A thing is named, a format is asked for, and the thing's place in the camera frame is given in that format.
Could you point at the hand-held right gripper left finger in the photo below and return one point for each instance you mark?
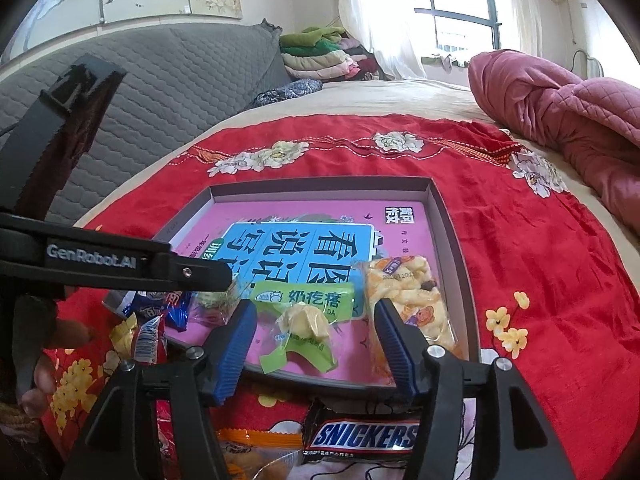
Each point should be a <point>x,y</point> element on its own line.
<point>235,350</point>

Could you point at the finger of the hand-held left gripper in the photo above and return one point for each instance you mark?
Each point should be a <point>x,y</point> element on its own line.
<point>200,275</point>

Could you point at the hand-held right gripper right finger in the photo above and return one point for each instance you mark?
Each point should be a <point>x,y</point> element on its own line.
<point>397,355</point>

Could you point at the clear sandwich cookie packet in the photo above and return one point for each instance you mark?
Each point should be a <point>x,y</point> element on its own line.
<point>215,305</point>

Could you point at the dark blue cookie packet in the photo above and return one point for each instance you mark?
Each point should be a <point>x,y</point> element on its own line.
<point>175,310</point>

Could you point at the clear rice cracker packet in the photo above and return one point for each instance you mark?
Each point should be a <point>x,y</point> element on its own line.
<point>415,300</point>

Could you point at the green milk snack packet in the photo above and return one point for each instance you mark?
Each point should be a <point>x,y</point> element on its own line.
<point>300,300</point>

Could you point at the brown chocolate bar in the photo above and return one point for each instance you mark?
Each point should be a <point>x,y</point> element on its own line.
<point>360,435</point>

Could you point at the orange-edged pastry packet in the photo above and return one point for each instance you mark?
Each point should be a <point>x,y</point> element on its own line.
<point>260,440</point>

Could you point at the yellow snack packet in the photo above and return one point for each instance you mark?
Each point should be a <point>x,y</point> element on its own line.
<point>122,337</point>

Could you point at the grey cardboard box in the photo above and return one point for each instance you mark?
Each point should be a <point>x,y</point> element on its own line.
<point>450,240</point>

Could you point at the person's left hand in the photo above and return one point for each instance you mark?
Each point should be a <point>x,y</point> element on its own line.
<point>70,334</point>

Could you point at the pink book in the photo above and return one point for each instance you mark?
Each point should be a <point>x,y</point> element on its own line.
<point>310,215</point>

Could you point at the red floral blanket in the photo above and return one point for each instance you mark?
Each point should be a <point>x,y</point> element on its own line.
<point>500,200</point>

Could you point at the grey quilted headboard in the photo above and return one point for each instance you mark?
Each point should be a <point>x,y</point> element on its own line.
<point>175,85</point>

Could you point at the dark blue patterned cloth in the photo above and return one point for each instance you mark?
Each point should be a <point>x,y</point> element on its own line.
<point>285,92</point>

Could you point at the stack of folded clothes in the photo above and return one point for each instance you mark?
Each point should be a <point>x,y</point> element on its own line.
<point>325,55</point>

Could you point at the pink quilt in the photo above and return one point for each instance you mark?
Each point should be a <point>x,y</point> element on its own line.
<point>550,105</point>

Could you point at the white curtain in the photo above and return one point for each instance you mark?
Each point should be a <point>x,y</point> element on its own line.
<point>517,5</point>
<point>380,10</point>

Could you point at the white metal rack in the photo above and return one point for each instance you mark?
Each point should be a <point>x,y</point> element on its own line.
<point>587,62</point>

